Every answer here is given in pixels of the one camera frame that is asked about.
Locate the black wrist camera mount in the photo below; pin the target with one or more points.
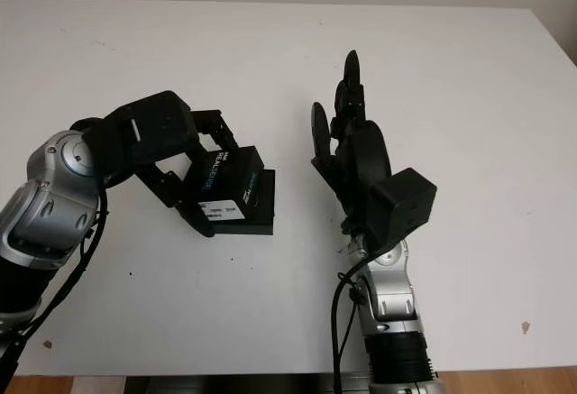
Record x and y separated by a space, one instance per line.
149 132
401 204

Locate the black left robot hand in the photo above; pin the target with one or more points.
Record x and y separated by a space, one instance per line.
171 186

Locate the black RealSense box lid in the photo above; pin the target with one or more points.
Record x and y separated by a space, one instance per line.
225 177

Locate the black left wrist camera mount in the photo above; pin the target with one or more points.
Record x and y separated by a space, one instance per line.
149 132

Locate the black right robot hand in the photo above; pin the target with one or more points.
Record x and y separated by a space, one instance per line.
365 159

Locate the dark grey robot torso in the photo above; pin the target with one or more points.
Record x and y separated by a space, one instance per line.
243 385

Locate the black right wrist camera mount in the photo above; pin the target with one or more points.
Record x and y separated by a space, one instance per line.
401 204

